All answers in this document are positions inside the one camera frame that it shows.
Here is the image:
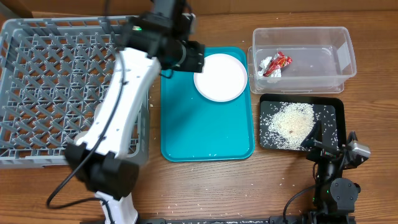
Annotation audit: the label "cooked rice leftovers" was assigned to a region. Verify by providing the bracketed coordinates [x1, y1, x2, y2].
[260, 101, 339, 151]

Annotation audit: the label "large white round plate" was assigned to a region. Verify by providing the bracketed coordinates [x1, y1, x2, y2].
[193, 54, 248, 103]

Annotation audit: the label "white paper napkin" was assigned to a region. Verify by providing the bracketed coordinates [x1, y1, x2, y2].
[257, 57, 282, 78]

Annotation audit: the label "red snack wrapper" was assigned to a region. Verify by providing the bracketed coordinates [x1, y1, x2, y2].
[265, 51, 292, 77]

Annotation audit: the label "white cup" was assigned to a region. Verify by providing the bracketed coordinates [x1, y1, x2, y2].
[73, 131, 88, 146]

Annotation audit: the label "grey metal bowl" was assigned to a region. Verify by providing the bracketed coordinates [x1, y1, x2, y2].
[93, 103, 102, 121]

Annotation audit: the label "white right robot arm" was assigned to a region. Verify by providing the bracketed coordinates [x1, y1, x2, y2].
[301, 121, 367, 224]

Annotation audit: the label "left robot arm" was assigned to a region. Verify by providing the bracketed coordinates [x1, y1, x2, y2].
[65, 12, 205, 223]

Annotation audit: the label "black waste tray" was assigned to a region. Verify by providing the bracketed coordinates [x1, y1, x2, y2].
[259, 94, 346, 151]

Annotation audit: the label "grey dishwasher rack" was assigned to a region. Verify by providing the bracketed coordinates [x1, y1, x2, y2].
[0, 15, 153, 170]

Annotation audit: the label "teal plastic tray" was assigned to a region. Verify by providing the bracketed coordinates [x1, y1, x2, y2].
[160, 46, 256, 162]

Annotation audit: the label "clear plastic bin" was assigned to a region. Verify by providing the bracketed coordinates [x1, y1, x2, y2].
[248, 27, 357, 94]

